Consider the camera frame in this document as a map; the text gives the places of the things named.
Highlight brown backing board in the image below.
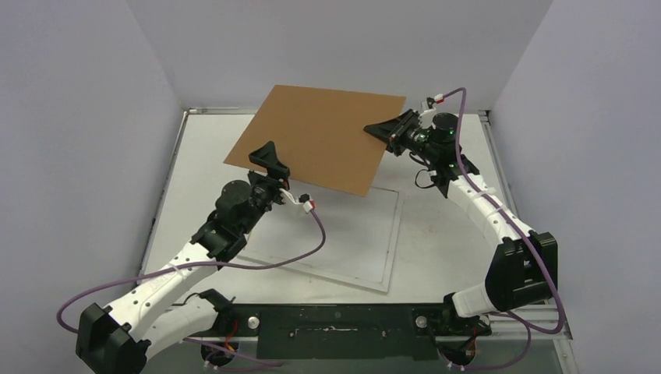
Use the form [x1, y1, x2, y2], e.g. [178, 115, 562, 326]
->
[224, 85, 406, 197]

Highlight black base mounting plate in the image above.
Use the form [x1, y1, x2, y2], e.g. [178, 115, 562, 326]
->
[197, 303, 492, 361]

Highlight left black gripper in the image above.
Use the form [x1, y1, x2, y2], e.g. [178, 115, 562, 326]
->
[239, 142, 294, 235]

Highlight purple cable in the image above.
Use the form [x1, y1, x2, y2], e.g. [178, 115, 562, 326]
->
[55, 209, 327, 372]
[439, 86, 567, 372]

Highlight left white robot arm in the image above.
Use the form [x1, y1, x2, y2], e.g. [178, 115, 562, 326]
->
[76, 141, 290, 373]

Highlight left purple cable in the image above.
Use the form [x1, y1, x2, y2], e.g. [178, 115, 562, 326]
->
[55, 209, 327, 372]

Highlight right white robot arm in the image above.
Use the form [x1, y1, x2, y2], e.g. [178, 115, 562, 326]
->
[363, 110, 557, 334]

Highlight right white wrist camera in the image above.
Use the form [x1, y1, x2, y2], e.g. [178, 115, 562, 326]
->
[419, 93, 445, 117]

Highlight aluminium front rail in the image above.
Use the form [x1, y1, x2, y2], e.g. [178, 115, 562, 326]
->
[107, 304, 573, 343]

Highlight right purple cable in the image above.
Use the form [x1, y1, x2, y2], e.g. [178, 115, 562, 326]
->
[439, 86, 567, 372]

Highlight white picture frame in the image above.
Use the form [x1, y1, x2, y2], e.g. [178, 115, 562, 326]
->
[235, 183, 406, 295]

